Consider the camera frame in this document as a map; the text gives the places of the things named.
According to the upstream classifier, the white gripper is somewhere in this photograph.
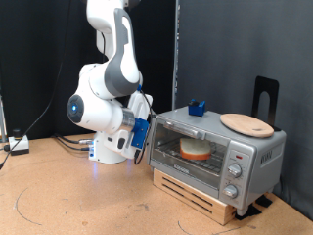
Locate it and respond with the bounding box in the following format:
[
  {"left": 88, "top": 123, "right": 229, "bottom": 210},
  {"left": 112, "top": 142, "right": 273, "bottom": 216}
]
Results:
[{"left": 104, "top": 91, "right": 154, "bottom": 161}]

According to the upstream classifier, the toy bread slice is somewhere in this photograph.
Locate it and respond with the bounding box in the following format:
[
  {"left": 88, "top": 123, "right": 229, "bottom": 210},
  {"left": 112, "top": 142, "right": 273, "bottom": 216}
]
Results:
[{"left": 179, "top": 137, "right": 212, "bottom": 162}]

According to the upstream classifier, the silver oven knob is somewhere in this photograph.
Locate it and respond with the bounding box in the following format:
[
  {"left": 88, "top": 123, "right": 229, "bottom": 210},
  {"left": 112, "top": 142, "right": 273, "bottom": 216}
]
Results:
[
  {"left": 227, "top": 163, "right": 243, "bottom": 179},
  {"left": 222, "top": 184, "right": 239, "bottom": 200}
]

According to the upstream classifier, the metal oven rack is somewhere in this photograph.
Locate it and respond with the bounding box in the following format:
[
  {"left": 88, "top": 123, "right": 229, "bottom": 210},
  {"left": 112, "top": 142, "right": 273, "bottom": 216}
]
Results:
[{"left": 153, "top": 138, "right": 227, "bottom": 177}]

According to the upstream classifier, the silver toaster oven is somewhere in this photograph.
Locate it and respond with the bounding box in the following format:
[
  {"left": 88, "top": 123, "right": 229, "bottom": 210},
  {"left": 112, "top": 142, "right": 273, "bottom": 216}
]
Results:
[{"left": 145, "top": 107, "right": 288, "bottom": 217}]

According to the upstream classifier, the aluminium vertical pole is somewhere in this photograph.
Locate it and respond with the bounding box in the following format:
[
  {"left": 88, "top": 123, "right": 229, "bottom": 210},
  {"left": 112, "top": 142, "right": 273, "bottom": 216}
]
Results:
[{"left": 172, "top": 0, "right": 181, "bottom": 111}]

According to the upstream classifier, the round wooden cutting board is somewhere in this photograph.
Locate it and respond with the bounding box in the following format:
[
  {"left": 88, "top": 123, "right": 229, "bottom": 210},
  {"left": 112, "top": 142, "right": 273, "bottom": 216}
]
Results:
[{"left": 219, "top": 113, "right": 275, "bottom": 139}]

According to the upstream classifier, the wooden pallet base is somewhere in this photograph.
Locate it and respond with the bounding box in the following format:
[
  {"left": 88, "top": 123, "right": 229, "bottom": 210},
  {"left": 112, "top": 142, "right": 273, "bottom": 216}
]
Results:
[{"left": 152, "top": 167, "right": 238, "bottom": 227}]

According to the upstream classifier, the grey emergency stop box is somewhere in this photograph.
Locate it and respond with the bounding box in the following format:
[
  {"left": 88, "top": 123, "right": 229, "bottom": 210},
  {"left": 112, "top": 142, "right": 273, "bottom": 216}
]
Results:
[{"left": 8, "top": 128, "right": 30, "bottom": 156}]

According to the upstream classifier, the black metal bookend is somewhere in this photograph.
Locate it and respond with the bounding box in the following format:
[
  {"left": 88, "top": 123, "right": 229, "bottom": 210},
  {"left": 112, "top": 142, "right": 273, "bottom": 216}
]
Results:
[{"left": 251, "top": 75, "right": 282, "bottom": 132}]

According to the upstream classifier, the black foam pad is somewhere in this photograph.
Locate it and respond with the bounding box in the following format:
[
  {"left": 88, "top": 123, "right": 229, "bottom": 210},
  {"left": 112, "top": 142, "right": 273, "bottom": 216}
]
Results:
[
  {"left": 255, "top": 195, "right": 273, "bottom": 209},
  {"left": 234, "top": 204, "right": 263, "bottom": 221}
]

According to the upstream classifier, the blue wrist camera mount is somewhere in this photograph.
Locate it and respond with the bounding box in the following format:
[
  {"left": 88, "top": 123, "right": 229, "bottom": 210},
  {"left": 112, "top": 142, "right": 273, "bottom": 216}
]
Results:
[{"left": 131, "top": 117, "right": 150, "bottom": 150}]

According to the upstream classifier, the black cable with silver plug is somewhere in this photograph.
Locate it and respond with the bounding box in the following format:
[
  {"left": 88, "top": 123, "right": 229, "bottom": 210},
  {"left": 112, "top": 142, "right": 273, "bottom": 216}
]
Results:
[{"left": 53, "top": 133, "right": 96, "bottom": 146}]

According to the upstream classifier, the black base cable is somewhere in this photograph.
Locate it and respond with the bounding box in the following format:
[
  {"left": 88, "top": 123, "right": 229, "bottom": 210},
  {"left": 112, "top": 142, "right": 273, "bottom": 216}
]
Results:
[{"left": 55, "top": 136, "right": 92, "bottom": 152}]

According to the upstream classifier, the black hanging cable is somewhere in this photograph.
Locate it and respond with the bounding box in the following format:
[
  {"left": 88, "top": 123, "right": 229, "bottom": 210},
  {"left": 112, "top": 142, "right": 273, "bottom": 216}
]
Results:
[{"left": 0, "top": 0, "right": 73, "bottom": 169}]

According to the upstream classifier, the metal stand post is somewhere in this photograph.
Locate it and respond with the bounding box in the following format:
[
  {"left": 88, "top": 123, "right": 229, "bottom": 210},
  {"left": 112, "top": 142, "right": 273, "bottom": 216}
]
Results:
[{"left": 0, "top": 94, "right": 8, "bottom": 144}]

